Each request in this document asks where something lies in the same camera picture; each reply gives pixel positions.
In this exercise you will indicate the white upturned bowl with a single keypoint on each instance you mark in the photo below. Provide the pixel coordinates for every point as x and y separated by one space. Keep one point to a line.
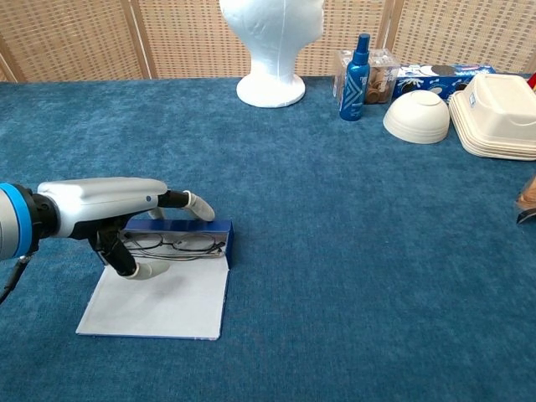
416 119

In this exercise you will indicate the blue Oreo cookie box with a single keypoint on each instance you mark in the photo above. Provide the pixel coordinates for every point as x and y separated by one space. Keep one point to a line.
444 77

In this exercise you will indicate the black-rimmed eyeglasses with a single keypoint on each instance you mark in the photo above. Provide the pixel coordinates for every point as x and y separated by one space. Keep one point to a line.
194 243

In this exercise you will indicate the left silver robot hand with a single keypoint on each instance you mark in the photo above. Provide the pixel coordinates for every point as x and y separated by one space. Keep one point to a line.
100 201

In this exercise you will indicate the clear plastic cookie box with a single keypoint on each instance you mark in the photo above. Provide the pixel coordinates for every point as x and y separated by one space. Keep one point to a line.
381 79

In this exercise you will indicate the beige lunch box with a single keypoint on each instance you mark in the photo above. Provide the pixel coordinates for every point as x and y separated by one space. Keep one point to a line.
494 117

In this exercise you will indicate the bread in clear bag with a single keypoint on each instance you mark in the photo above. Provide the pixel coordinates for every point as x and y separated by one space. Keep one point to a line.
528 201

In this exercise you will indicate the blue glasses case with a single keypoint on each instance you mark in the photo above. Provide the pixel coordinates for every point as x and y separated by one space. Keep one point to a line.
167 305

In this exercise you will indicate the blue table cloth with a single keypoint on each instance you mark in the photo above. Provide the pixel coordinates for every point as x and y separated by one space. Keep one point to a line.
335 251

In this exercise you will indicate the blue spray bottle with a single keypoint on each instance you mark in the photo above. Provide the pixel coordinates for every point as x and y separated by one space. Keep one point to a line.
355 84

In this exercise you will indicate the woven bamboo folding screen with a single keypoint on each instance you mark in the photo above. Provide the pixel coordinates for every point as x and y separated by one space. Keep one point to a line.
84 37

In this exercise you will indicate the white foam mannequin head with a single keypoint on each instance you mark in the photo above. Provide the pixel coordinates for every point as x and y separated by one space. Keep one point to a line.
272 42

